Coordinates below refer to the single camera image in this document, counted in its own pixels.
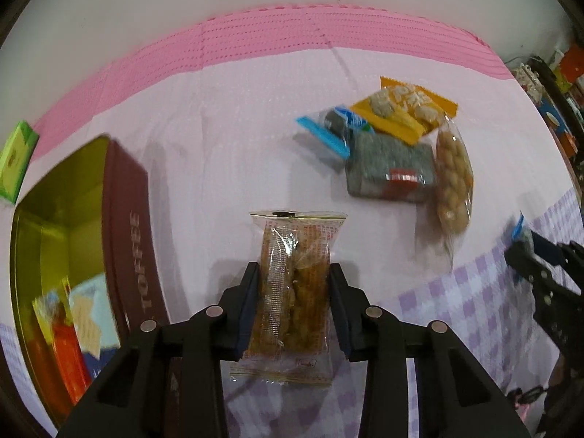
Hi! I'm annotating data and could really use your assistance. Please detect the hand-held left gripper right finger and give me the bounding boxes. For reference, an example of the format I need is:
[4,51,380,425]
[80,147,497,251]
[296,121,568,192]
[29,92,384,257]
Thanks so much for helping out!
[329,262,532,438]

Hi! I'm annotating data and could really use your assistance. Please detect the red snack packet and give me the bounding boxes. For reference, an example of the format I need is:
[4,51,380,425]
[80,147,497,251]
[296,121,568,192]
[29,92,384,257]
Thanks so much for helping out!
[25,310,94,407]

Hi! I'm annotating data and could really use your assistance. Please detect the clear packet of nuts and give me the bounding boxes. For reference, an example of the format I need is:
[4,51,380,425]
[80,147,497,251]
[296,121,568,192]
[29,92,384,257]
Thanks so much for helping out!
[431,116,475,265]

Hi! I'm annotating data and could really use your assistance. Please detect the yellow-edged clear candy packet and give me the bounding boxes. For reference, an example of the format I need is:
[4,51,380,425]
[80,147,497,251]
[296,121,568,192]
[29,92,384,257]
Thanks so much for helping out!
[32,278,76,347]

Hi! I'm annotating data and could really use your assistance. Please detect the green tissue packet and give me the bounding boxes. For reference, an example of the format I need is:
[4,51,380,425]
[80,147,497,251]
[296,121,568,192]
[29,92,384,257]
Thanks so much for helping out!
[0,121,40,206]

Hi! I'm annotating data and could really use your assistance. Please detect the grey sesame bar packet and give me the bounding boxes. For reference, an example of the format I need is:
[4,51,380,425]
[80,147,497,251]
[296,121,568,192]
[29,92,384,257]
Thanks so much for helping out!
[344,131,436,204]

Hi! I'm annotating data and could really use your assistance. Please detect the floral printed box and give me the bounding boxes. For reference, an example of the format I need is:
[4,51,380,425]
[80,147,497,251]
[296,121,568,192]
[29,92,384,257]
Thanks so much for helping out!
[511,61,543,101]

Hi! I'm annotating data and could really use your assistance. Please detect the black rail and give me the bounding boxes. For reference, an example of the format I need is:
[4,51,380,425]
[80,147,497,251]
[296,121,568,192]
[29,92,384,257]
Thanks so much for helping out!
[531,57,584,128]

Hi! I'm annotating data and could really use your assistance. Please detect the clear peanut brittle packet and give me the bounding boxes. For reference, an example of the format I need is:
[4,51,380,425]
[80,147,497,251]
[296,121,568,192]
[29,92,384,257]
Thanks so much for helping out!
[229,210,350,388]

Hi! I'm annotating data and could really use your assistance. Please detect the blue-edged clear cake packet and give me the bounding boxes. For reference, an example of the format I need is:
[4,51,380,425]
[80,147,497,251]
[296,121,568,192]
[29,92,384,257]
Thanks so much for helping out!
[510,212,537,256]

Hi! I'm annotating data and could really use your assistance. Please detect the dark blue stick packet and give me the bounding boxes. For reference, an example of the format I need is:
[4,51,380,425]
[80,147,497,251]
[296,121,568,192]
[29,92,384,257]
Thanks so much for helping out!
[68,274,122,379]

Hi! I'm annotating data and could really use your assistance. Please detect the orange printed box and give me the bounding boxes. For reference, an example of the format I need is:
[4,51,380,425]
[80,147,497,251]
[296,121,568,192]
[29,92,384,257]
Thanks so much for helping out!
[559,46,584,84]

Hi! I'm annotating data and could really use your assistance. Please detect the black cord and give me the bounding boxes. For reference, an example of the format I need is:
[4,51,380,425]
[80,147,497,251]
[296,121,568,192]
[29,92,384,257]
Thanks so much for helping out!
[504,385,548,409]

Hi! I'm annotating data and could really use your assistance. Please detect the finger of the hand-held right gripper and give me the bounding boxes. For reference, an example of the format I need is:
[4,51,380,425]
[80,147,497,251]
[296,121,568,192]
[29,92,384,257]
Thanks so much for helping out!
[529,233,584,284]
[504,243,584,361]

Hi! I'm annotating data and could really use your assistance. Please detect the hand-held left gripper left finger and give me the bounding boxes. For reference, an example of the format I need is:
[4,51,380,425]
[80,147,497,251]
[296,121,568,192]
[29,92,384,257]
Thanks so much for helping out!
[55,261,261,438]

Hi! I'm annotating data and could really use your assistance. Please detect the brown and gold tin box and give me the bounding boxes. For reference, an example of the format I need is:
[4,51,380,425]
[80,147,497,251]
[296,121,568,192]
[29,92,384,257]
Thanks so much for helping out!
[9,134,183,432]

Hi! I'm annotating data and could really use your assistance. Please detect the small blue-edged candy packet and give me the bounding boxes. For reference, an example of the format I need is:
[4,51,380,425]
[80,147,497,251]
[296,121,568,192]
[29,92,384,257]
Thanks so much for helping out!
[296,106,372,160]

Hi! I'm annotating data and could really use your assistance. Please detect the orange cracker packet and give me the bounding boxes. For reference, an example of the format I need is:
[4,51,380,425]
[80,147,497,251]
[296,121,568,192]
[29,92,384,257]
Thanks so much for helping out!
[350,76,458,147]

